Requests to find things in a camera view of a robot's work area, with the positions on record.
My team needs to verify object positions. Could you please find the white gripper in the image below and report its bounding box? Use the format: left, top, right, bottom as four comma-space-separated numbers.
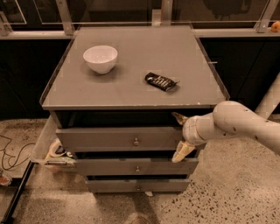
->
171, 112, 206, 163

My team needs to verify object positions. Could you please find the grey top drawer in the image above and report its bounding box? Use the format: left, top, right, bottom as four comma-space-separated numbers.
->
56, 127, 183, 152

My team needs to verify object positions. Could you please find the grey drawer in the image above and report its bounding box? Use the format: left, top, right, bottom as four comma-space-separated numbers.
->
56, 127, 183, 152
75, 158, 199, 176
87, 179, 190, 193

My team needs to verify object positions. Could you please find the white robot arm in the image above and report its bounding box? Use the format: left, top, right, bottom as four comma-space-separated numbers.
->
171, 74, 280, 163

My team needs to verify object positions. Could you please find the grey middle drawer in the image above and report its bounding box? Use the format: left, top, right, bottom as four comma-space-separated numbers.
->
75, 158, 199, 176

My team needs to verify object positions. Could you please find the grey bottom drawer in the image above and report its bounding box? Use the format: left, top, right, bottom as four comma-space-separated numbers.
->
87, 179, 190, 193

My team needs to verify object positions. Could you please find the grey drawer cabinet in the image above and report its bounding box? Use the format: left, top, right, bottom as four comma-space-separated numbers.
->
40, 26, 229, 183

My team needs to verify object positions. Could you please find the black snack wrapper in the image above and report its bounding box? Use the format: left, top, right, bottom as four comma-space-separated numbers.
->
144, 73, 178, 92

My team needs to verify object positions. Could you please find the white ceramic bowl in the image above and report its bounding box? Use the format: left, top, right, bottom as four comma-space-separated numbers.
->
83, 45, 118, 74

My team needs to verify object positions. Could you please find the white tape roll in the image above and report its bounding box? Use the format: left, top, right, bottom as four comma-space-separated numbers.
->
49, 138, 66, 158

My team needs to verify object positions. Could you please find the clear plastic storage bin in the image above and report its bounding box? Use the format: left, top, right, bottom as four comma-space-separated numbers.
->
31, 116, 76, 172

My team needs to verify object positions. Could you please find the orange fruit on ledge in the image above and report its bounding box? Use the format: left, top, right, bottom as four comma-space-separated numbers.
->
270, 21, 280, 32

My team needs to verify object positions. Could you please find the red white floor object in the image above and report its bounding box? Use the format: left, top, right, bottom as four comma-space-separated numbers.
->
0, 171, 12, 186

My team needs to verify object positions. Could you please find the black floor cable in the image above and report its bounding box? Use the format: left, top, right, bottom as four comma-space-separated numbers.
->
0, 134, 37, 172

